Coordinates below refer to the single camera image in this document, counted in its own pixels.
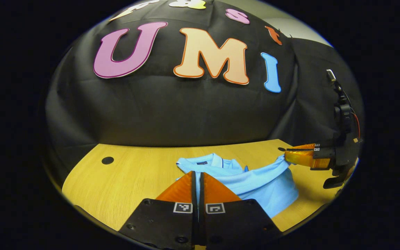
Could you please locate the black backdrop cloth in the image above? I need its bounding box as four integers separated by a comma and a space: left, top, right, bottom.
44, 0, 366, 176

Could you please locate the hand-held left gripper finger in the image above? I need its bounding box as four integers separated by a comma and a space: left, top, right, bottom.
118, 170, 199, 249
199, 172, 283, 249

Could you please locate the light blue T-shirt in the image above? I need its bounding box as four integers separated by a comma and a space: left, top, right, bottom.
176, 153, 300, 219

